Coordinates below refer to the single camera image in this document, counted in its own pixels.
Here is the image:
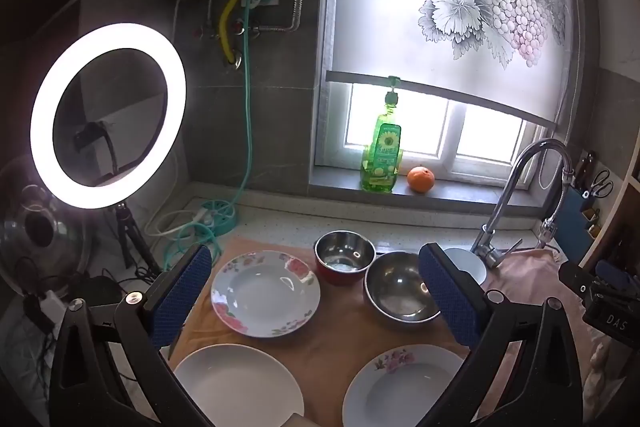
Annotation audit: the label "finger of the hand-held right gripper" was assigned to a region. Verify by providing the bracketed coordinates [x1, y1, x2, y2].
[559, 259, 640, 339]

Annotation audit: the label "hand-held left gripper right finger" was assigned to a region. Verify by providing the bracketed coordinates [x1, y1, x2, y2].
[417, 242, 586, 427]

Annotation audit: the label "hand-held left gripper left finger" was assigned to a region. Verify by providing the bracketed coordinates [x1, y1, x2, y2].
[48, 243, 216, 427]

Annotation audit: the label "pale blue ceramic bowl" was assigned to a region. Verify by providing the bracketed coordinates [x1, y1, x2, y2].
[442, 247, 487, 287]

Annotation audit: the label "large steel bowl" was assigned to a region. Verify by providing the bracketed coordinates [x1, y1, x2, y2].
[363, 251, 443, 324]

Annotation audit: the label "large rose print plate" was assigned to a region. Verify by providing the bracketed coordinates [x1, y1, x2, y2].
[210, 250, 321, 339]

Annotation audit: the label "plain white plate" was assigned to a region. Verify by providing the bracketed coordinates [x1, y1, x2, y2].
[172, 344, 305, 427]

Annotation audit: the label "pink flower print plate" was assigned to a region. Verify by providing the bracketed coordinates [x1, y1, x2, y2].
[342, 343, 468, 427]

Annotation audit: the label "red steel bowl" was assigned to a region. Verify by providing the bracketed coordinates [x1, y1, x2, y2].
[314, 230, 377, 287]

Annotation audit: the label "black tripod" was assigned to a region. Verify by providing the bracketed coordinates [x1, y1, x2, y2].
[112, 202, 163, 275]

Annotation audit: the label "pink towel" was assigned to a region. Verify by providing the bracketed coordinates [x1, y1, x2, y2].
[482, 247, 616, 427]

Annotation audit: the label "teal round power strip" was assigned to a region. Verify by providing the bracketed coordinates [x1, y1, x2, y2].
[192, 199, 237, 237]

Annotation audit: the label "black dish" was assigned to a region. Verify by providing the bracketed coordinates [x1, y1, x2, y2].
[67, 274, 121, 308]

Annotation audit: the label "grey window sill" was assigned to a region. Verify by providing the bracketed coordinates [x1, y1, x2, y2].
[307, 164, 516, 210]

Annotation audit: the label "orange towel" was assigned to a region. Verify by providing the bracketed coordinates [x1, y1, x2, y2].
[167, 234, 466, 427]

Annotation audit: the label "blue knife holder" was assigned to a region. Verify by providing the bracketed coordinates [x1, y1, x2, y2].
[555, 187, 601, 265]

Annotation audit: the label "chrome faucet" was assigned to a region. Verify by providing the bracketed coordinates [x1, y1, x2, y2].
[470, 138, 573, 269]

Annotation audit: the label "orange tangerine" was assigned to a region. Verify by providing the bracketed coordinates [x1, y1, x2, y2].
[406, 166, 436, 194]

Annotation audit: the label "white power strip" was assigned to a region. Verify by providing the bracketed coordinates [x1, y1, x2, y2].
[37, 289, 71, 333]

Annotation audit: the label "black scissors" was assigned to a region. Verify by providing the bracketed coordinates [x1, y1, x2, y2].
[590, 169, 613, 198]

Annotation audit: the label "green dish soap bottle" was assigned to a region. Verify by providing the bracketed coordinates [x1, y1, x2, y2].
[360, 77, 405, 194]

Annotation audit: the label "steel pot lid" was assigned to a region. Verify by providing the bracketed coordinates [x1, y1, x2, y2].
[0, 154, 93, 298]

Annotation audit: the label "white window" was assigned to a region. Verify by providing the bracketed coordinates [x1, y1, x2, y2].
[312, 82, 551, 192]

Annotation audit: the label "grape print roller blind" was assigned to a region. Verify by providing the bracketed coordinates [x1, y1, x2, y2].
[325, 0, 573, 128]

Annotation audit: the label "teal power cable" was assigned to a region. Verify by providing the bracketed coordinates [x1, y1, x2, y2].
[162, 0, 261, 270]

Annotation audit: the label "white ring light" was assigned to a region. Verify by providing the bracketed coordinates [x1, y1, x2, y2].
[30, 23, 187, 210]

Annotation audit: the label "yellow gas hose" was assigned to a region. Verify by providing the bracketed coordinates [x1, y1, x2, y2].
[220, 0, 246, 65]

